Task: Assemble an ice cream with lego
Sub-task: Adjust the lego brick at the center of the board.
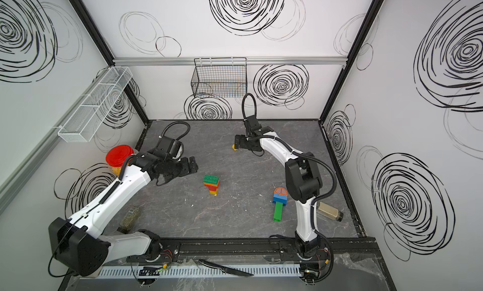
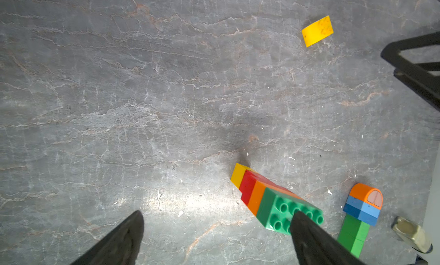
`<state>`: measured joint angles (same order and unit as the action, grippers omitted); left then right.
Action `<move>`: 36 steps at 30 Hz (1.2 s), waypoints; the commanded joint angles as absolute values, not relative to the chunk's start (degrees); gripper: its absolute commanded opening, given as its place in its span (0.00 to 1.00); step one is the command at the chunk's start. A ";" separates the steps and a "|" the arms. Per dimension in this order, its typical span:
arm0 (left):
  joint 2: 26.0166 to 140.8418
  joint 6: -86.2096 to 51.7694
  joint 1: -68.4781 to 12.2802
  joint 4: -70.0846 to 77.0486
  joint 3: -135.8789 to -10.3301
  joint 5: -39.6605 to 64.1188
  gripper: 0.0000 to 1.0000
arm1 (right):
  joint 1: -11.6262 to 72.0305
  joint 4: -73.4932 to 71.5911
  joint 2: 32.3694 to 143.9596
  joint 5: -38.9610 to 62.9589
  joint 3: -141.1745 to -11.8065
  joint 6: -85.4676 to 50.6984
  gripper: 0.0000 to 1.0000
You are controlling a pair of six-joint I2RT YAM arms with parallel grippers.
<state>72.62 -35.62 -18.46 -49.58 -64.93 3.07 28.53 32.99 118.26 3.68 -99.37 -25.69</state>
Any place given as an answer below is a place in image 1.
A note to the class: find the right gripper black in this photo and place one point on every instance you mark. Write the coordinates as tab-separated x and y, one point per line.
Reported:
242	139

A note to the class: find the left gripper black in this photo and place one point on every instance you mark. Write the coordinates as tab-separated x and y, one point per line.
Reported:
187	168

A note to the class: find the green lego plate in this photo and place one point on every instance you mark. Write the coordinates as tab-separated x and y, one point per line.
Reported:
210	179

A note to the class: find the orange long lego brick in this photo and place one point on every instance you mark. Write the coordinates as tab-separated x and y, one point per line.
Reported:
212	185

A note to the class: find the orange round lego piece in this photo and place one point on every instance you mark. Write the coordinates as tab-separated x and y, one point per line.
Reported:
281	191

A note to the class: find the light blue lego brick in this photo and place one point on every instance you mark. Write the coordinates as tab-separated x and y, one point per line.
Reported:
280	199

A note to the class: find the green tall lego brick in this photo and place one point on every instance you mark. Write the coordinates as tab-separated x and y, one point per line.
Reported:
278	211

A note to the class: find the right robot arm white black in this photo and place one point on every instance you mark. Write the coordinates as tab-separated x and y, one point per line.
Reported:
303	182

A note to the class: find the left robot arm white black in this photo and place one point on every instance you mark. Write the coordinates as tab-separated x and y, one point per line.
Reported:
78	242

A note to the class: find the plastic jar red lid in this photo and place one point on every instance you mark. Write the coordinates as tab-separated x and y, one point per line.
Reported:
116	156

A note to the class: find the small spice jar left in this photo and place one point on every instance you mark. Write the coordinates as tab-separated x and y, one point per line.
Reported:
129	220

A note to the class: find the small glass jar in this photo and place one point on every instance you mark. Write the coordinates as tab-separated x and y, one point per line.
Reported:
330	212

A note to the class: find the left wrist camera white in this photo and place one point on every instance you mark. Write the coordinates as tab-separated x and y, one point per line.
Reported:
168	148

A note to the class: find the black wire basket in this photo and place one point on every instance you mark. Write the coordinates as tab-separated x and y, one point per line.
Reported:
219	77

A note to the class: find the white wire shelf basket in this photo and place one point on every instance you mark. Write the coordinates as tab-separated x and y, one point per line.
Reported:
96	105

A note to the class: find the white slotted cable duct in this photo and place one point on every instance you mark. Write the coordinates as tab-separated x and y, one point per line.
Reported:
195	271

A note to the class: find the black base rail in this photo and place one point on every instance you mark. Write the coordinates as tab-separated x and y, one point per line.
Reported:
282	248

